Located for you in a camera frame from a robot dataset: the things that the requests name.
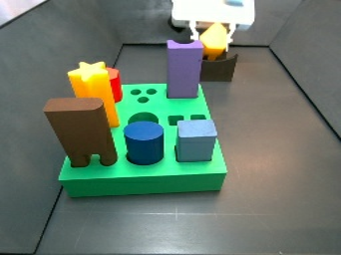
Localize green shape sorter base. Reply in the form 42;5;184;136
58;84;226;197

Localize purple notched tall block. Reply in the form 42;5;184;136
167;40;203;99

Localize black curved fixture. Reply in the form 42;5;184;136
199;53;238;82

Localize orange three prong block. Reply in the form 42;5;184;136
199;23;226;61

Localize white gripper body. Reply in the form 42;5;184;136
169;0;255;30

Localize yellow star block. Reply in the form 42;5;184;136
68;62;120;128

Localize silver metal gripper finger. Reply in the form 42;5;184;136
224;23;235;52

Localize red block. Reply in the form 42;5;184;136
107;68;123;103

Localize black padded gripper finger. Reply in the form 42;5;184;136
188;21;199;41

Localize dark blue cylinder block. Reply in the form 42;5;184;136
124;121;164;165

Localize brown arch block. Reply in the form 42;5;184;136
42;98;117;167

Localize light blue square block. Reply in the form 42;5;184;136
175;120;216;162

